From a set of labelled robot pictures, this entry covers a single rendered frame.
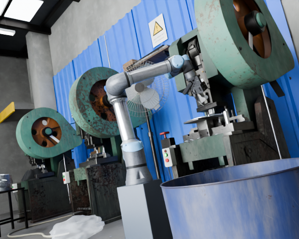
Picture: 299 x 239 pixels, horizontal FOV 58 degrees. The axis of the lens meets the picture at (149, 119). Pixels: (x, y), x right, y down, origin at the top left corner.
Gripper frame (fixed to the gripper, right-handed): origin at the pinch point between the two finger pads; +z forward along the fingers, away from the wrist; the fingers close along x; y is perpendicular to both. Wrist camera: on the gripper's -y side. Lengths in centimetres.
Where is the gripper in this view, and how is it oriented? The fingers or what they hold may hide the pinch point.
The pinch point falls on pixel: (202, 104)
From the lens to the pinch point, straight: 188.7
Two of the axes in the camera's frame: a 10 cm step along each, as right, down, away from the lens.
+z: 4.7, 8.7, 1.6
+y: 6.9, -2.4, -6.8
